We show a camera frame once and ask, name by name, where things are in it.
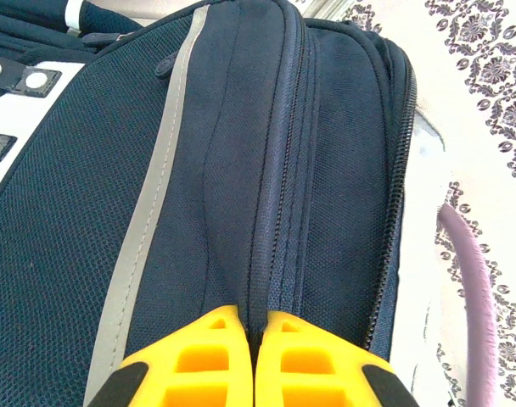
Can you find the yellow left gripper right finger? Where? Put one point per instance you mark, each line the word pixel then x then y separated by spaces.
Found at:
pixel 309 369

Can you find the navy blue backpack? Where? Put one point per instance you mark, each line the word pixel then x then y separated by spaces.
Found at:
pixel 113 212

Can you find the aluminium frame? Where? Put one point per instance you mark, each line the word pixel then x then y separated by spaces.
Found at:
pixel 326 6

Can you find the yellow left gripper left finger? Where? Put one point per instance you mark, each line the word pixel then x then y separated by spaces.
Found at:
pixel 198 364

